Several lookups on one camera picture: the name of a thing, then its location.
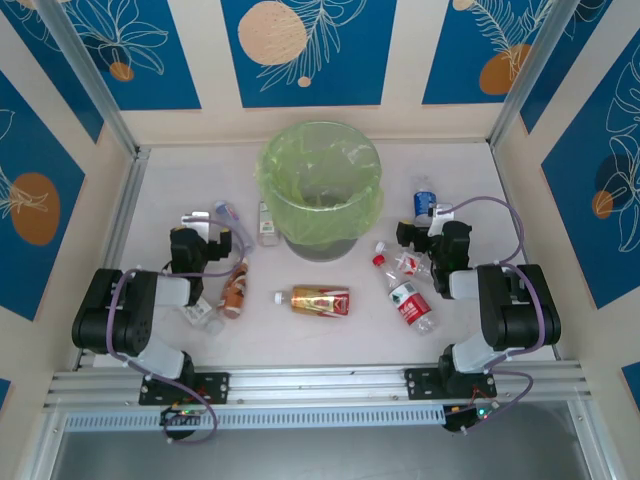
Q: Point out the clear bottle purple label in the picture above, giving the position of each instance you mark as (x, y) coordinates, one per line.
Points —
(227, 210)

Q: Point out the crushed clear bottle white cap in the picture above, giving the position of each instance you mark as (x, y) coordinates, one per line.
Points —
(407, 262)

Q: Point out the blue label water bottle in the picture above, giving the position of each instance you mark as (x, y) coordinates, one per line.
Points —
(423, 200)

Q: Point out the clear bottle green white label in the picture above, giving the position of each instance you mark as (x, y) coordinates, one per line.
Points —
(267, 225)

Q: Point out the brown drink bottle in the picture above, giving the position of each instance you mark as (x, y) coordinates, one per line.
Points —
(235, 295)

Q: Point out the red label water bottle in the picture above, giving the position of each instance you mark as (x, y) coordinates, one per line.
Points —
(410, 305)

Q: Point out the small clear plastic bottle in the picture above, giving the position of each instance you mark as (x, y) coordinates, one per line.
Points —
(207, 320)

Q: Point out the gold red label bottle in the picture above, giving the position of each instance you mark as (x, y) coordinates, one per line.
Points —
(320, 301)

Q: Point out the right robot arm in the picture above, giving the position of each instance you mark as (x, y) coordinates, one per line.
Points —
(520, 310)

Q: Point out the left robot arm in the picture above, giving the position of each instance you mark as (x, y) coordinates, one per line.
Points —
(115, 310)

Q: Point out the grey mesh waste bin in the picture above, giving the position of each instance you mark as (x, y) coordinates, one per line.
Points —
(320, 250)

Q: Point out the green plastic bin liner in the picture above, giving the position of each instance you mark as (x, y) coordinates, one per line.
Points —
(300, 165)

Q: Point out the small circuit board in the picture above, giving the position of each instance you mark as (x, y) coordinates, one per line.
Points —
(180, 414)
(462, 417)

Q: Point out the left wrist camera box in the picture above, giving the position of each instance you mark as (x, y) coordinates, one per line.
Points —
(197, 224)

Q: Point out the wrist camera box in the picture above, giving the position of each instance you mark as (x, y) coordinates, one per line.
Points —
(442, 215)
(197, 224)

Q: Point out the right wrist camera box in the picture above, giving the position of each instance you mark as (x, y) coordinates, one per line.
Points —
(442, 215)

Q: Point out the aluminium side rail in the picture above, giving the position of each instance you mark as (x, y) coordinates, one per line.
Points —
(127, 200)

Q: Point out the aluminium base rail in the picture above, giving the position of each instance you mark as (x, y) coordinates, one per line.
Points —
(320, 382)

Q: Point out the aluminium frame post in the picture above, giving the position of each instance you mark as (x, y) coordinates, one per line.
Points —
(587, 440)
(32, 450)
(535, 60)
(95, 75)

